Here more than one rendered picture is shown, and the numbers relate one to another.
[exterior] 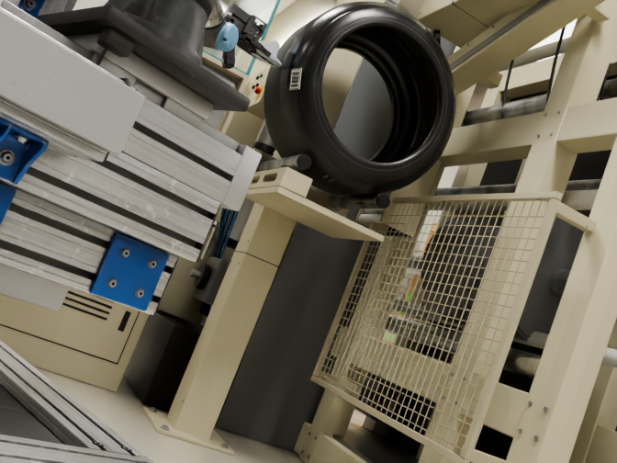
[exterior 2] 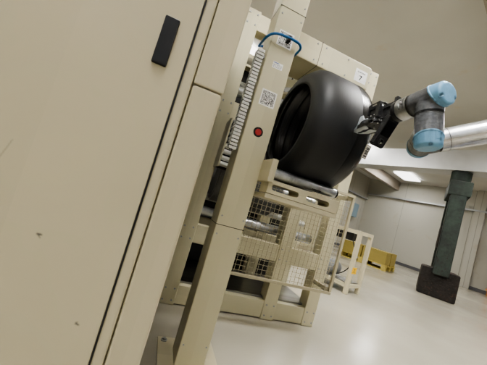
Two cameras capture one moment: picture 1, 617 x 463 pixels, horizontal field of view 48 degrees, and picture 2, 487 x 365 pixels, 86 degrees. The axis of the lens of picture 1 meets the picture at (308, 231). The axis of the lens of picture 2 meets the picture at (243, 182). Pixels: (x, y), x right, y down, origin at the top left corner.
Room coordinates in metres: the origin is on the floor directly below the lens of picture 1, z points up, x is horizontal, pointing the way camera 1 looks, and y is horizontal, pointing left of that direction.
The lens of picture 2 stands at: (2.25, 1.34, 0.75)
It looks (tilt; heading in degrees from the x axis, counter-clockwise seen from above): 4 degrees up; 275
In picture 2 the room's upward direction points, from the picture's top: 16 degrees clockwise
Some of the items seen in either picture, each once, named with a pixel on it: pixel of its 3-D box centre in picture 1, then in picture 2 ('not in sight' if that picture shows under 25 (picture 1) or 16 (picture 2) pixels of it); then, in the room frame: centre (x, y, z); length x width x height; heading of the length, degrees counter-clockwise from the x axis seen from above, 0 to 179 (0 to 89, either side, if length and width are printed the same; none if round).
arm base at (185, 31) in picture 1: (157, 24); not in sight; (0.90, 0.29, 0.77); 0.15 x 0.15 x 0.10
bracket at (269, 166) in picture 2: (299, 186); (257, 171); (2.32, 0.08, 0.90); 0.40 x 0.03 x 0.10; 112
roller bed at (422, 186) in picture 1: (398, 191); (237, 148); (2.50, -0.25, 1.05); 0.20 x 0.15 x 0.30; 22
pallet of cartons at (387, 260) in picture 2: not in sight; (367, 254); (-1.17, -6.92, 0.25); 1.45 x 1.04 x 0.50; 133
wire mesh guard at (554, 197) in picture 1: (414, 303); (285, 229); (2.06, -0.37, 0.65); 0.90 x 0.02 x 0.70; 22
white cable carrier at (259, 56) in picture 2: not in sight; (246, 100); (2.45, 0.19, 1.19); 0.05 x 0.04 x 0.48; 112
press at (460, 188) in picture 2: not in sight; (450, 223); (-1.61, -4.45, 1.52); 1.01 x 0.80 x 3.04; 44
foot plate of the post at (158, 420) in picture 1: (187, 428); (187, 356); (2.38, 0.13, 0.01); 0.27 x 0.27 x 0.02; 22
